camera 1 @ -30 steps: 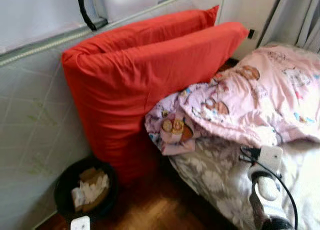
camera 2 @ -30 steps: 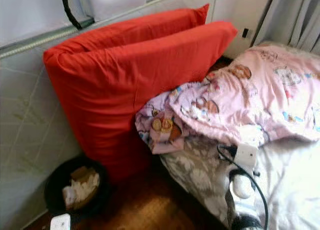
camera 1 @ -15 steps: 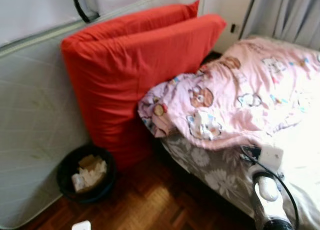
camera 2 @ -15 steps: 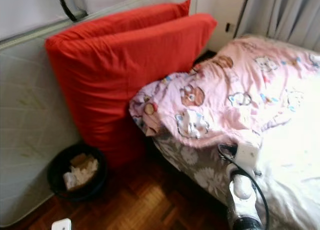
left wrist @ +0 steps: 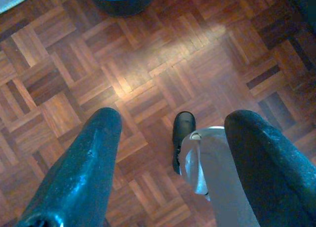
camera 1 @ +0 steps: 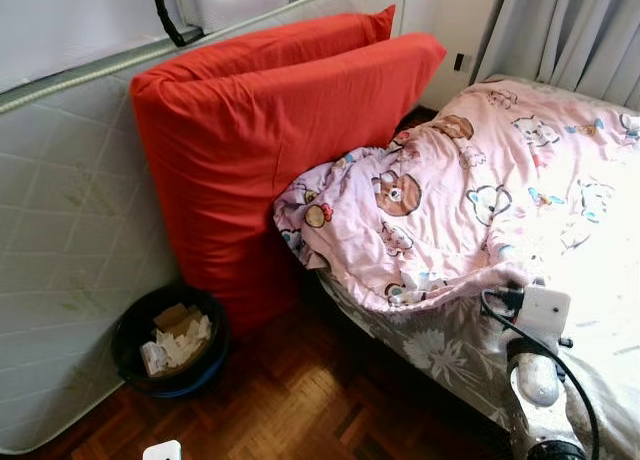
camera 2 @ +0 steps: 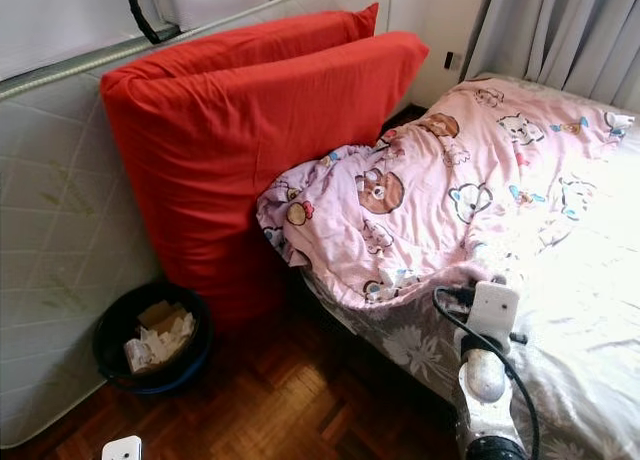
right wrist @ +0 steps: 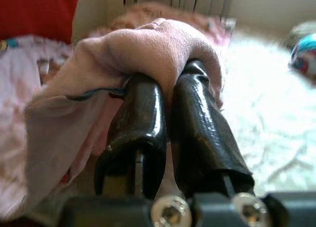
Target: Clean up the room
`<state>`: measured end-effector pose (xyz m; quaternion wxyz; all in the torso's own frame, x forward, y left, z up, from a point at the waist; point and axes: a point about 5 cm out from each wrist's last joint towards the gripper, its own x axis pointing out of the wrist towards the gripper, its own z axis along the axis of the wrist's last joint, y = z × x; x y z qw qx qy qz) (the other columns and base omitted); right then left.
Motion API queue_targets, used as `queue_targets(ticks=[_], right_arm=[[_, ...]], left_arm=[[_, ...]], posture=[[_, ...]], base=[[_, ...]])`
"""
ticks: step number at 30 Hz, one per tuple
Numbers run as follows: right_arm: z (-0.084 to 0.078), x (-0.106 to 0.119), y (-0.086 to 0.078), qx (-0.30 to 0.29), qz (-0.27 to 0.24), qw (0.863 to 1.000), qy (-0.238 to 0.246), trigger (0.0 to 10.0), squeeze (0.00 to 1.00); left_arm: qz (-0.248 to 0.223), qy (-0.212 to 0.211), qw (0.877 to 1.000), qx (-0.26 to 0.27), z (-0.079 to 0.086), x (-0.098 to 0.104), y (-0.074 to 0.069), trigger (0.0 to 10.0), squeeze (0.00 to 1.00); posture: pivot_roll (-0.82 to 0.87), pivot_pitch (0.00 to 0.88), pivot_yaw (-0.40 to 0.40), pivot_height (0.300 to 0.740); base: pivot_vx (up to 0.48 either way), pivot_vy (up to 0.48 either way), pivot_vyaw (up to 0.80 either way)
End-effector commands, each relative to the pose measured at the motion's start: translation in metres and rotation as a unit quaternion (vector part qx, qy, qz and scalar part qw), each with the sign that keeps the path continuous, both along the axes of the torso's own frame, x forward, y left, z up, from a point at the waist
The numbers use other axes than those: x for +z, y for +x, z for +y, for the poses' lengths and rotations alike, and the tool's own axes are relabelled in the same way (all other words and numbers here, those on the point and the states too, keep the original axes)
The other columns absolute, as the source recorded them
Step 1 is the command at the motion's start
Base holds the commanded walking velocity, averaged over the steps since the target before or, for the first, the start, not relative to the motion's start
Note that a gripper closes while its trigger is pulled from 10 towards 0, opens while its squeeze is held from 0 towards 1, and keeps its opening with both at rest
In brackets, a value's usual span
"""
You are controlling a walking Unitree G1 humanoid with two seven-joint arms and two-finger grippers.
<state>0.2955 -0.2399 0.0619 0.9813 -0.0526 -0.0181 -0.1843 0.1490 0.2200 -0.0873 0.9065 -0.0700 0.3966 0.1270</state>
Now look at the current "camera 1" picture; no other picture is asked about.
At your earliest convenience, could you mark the brown cardboard piece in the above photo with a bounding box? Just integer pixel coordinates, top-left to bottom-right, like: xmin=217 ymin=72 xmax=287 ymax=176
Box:
xmin=152 ymin=303 xmax=201 ymax=331

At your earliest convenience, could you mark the grey curtain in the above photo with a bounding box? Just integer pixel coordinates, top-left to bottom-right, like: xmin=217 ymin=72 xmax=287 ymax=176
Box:
xmin=475 ymin=0 xmax=640 ymax=109

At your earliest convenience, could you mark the pink cartoon print blanket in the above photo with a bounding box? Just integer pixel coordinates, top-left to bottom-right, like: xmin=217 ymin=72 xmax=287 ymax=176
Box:
xmin=273 ymin=77 xmax=640 ymax=313

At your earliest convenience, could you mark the white crumpled paper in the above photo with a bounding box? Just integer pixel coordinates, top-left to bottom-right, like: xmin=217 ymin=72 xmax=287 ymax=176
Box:
xmin=140 ymin=315 xmax=213 ymax=376

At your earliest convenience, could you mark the grey quilted mattress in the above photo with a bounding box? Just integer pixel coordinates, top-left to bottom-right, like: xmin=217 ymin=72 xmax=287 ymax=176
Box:
xmin=0 ymin=0 xmax=406 ymax=456

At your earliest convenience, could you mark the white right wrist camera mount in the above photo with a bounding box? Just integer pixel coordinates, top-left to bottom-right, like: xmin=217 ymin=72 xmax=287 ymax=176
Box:
xmin=515 ymin=283 xmax=571 ymax=346

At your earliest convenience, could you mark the bed with grey floral sheet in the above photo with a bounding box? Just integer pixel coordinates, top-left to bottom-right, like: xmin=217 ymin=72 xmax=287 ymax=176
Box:
xmin=315 ymin=75 xmax=640 ymax=460

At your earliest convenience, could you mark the black strap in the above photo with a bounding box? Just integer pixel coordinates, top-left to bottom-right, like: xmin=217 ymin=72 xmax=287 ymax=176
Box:
xmin=152 ymin=0 xmax=206 ymax=49

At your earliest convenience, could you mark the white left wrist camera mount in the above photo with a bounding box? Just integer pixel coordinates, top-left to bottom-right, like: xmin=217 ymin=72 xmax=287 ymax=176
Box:
xmin=143 ymin=440 xmax=183 ymax=460

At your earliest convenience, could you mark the black waste bin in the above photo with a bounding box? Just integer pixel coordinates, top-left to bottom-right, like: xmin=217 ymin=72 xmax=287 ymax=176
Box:
xmin=110 ymin=283 xmax=231 ymax=399

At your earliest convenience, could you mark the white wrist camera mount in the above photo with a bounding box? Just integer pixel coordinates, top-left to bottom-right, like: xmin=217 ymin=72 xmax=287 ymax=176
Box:
xmin=143 ymin=440 xmax=183 ymax=460
xmin=515 ymin=283 xmax=571 ymax=346

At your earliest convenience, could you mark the red folded mattress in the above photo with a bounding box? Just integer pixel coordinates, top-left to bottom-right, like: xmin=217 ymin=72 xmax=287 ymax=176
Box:
xmin=130 ymin=5 xmax=448 ymax=336

